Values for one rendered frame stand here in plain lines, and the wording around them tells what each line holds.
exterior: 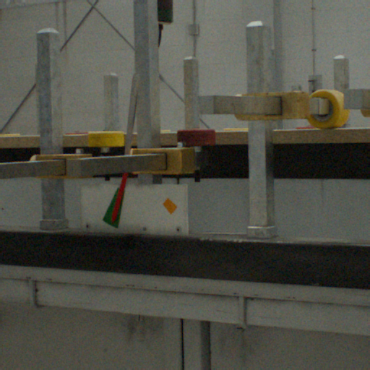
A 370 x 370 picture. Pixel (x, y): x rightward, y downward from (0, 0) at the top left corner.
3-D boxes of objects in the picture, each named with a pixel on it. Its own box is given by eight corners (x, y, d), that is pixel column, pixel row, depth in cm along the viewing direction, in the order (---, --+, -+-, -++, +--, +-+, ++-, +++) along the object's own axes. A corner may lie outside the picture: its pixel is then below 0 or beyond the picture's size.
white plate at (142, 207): (186, 235, 188) (185, 184, 187) (79, 231, 201) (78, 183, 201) (188, 235, 188) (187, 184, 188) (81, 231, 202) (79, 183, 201)
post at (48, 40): (56, 254, 206) (48, 27, 204) (43, 254, 208) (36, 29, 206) (66, 252, 209) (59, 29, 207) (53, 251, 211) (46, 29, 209)
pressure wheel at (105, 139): (128, 181, 215) (127, 128, 215) (93, 182, 213) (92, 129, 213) (121, 179, 223) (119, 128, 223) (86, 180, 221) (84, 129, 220)
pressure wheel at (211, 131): (204, 183, 197) (202, 126, 197) (170, 183, 202) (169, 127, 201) (223, 181, 204) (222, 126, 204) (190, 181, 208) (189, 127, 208)
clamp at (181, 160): (181, 174, 188) (181, 148, 188) (123, 174, 195) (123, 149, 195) (196, 173, 193) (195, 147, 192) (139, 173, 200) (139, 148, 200)
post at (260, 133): (267, 280, 180) (262, 20, 178) (251, 279, 182) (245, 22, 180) (276, 277, 183) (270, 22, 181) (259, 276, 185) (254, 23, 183)
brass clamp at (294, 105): (297, 118, 174) (296, 90, 174) (231, 121, 181) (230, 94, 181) (311, 118, 179) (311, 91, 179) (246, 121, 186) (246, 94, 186)
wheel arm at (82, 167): (82, 181, 167) (81, 156, 166) (66, 181, 168) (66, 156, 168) (209, 169, 204) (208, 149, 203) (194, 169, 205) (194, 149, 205)
